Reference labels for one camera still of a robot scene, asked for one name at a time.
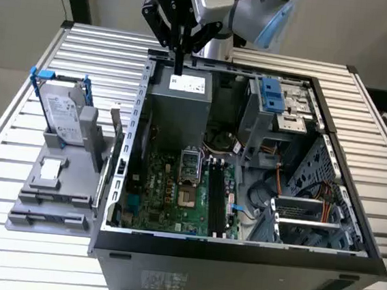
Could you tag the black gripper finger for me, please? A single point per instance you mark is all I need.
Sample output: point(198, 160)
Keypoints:
point(204, 36)
point(159, 21)

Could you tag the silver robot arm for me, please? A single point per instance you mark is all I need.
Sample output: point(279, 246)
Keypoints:
point(251, 10)

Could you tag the RAM slot black clips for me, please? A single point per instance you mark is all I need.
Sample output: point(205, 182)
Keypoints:
point(210, 198)
point(218, 199)

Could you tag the grey power supply unit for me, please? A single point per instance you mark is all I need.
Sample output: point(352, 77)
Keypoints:
point(179, 116)

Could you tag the CPU cooler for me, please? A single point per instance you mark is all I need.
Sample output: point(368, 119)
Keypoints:
point(219, 139)

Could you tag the grey metal drive cage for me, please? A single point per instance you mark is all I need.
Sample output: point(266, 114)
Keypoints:
point(255, 130)

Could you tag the blue disk carrier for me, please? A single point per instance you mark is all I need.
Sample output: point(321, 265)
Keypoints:
point(44, 74)

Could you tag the green graphics card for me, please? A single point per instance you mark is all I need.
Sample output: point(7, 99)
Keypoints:
point(118, 144)

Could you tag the silver hard disk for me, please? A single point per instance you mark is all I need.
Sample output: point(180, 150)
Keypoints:
point(63, 112)

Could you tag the green motherboard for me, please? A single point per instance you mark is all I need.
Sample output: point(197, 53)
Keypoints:
point(150, 166)

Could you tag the orange square inductor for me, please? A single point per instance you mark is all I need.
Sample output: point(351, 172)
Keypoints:
point(168, 200)
point(169, 191)
point(170, 183)

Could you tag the CPU socket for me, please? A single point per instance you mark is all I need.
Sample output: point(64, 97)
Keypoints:
point(187, 199)

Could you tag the grey parts rack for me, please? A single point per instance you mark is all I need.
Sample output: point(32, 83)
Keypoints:
point(73, 178)

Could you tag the silver CPU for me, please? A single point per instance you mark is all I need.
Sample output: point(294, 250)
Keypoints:
point(50, 169)

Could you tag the grey metal disk bay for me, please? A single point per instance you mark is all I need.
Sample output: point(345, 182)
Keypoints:
point(309, 224)

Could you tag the black PC case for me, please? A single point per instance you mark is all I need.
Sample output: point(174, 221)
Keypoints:
point(235, 276)

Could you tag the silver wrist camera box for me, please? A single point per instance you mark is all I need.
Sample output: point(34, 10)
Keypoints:
point(213, 6)

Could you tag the blue plastic bay bracket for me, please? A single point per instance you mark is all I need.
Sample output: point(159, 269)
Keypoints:
point(270, 97)

